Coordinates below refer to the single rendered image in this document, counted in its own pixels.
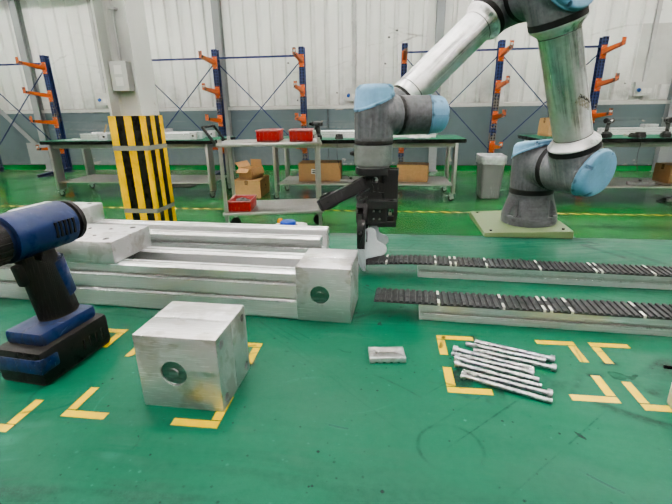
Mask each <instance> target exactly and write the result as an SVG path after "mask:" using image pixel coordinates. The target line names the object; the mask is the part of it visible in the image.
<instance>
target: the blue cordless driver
mask: <svg viewBox="0 0 672 504"><path fill-rule="evenodd" d="M86 230H87V220H86V217H85V214H84V213H83V211H82V210H81V208H80V207H79V206H78V205H76V204H75V203H73V202H71V201H68V200H61V201H52V202H48V203H44V204H39V205H35V206H31V207H27V208H23V209H18V210H14V211H10V212H6V213H2V214H0V266H3V265H6V264H12V263H14V264H15V265H13V266H12V267H10V269H11V271H12V273H13V276H14V278H15V280H16V282H17V284H18V286H19V287H25V290H26V292H27V294H28V297H29V299H30V301H31V304H32V306H33V308H34V311H35V313H36V315H35V316H33V317H31V318H29V319H27V320H25V321H24V322H22V323H20V324H18V325H16V326H14V327H12V328H10V329H8V330H7V331H6V337H7V340H8V341H7V342H5V343H3V344H2V345H0V372H1V375H2V377H3V378H4V379H5V380H10V381H16V382H23V383H29V384H36V385H42V386H45V385H48V384H51V383H52V382H53V381H55V380H56V379H58V378H59V377H61V376H62V375H63V374H65V373H66V372H68V371H69V370H70V369H72V368H73V367H75V366H76V365H77V364H79V363H80V362H82V361H83V360H85V359H86V358H87V357H89V356H90V355H92V354H93V353H94V352H96V351H97V350H99V349H100V348H102V347H103V346H104V345H106V344H107V343H109V341H110V333H109V329H108V324H107V319H106V316H105V315H104V314H103V313H95V309H94V307H93V306H92V305H85V304H79V302H78V300H77V297H76V295H75V293H74V292H75V291H76V285H75V283H74V280H73V277H72V275H71V272H70V270H69V267H68V265H67V262H66V260H65V257H64V255H63V253H59V252H56V249H55V248H57V247H59V246H62V245H65V244H68V243H70V242H73V241H75V240H76V239H78V238H81V237H82V236H83V235H84V234H85V232H86Z"/></svg>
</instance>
